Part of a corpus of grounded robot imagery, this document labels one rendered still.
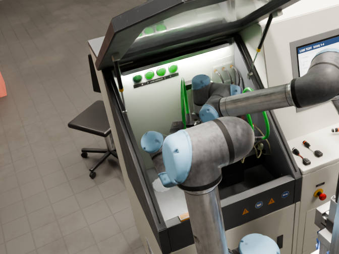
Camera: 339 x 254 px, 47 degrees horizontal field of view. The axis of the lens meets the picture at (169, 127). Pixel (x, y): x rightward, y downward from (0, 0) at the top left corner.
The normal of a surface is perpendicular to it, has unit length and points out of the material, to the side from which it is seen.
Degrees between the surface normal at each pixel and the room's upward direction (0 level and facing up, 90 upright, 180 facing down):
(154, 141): 45
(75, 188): 0
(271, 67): 76
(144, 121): 90
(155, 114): 90
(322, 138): 0
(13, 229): 0
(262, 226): 90
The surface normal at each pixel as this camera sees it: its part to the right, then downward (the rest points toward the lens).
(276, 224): 0.35, 0.50
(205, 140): 0.11, -0.38
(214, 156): 0.32, 0.25
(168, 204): -0.13, -0.82
